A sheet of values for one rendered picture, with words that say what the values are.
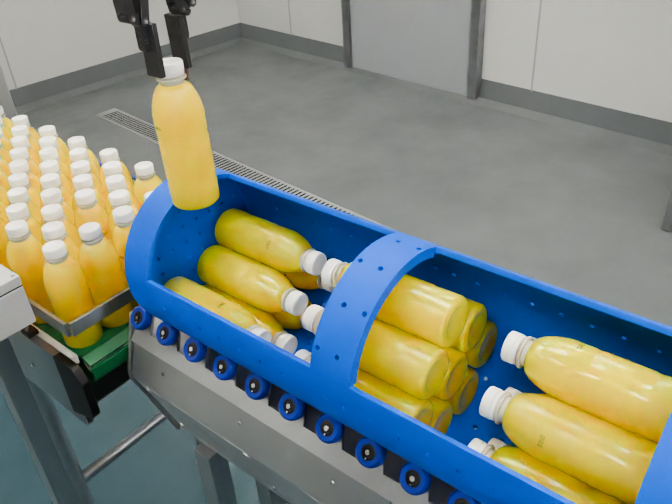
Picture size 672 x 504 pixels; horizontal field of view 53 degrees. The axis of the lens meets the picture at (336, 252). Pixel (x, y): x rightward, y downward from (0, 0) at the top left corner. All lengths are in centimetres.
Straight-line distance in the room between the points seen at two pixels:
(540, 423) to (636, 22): 355
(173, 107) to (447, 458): 57
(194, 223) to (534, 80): 359
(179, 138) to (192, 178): 6
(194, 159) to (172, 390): 48
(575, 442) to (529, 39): 388
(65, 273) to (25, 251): 13
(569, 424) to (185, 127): 61
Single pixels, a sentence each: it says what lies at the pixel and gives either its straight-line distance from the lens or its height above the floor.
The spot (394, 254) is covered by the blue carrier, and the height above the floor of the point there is 123.
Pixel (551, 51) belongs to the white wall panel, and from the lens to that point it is 447.
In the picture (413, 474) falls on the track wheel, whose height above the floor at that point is 97.
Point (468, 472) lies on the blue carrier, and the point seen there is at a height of 109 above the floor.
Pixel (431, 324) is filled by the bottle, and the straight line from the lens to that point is 86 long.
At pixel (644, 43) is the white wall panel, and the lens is 421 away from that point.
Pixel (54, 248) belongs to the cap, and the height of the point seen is 111.
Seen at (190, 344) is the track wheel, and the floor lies 97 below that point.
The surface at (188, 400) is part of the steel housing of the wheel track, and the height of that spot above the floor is 86.
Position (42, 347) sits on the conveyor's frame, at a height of 90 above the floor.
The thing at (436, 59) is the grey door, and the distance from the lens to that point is 492.
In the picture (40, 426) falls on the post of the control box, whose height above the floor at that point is 71.
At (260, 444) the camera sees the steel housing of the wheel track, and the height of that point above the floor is 86.
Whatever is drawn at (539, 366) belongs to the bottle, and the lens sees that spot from 81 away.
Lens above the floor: 172
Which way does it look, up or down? 33 degrees down
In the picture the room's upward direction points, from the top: 4 degrees counter-clockwise
